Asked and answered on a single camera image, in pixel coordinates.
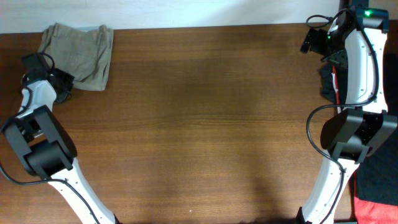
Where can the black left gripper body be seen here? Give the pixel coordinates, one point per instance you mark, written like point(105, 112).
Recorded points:
point(67, 81)

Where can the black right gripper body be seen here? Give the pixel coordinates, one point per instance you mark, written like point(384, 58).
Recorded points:
point(323, 44)

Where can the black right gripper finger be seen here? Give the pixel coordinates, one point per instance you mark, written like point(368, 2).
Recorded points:
point(307, 43)
point(338, 59)

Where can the khaki shorts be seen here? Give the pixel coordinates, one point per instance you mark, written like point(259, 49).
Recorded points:
point(84, 54)

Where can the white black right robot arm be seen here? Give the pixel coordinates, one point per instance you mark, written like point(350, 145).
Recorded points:
point(355, 41)

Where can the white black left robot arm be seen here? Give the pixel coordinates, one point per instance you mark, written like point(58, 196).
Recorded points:
point(42, 145)

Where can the red white striped garment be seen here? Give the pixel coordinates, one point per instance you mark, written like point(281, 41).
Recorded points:
point(335, 85)

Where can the dark green garment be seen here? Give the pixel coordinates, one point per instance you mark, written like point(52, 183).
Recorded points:
point(327, 90)

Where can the red cloth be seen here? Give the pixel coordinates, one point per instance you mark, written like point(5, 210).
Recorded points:
point(371, 212)

